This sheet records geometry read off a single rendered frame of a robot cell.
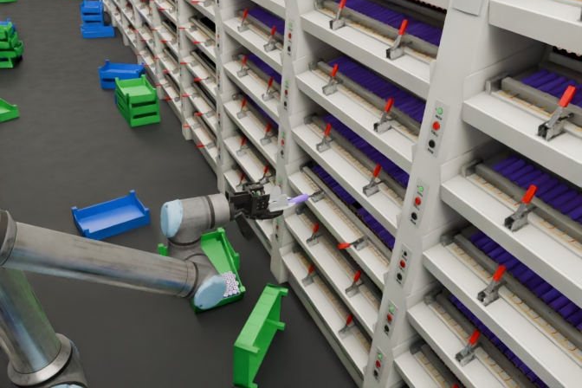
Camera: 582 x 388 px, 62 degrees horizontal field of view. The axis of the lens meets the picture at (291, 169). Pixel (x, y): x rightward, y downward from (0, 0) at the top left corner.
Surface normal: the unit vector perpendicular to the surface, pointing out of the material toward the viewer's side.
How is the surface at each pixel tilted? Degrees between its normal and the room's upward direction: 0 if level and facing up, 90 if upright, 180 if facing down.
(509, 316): 17
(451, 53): 90
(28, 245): 61
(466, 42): 90
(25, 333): 86
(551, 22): 107
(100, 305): 0
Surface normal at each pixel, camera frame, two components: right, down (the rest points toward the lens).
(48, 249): 0.74, -0.12
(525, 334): -0.19, -0.77
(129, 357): 0.07, -0.86
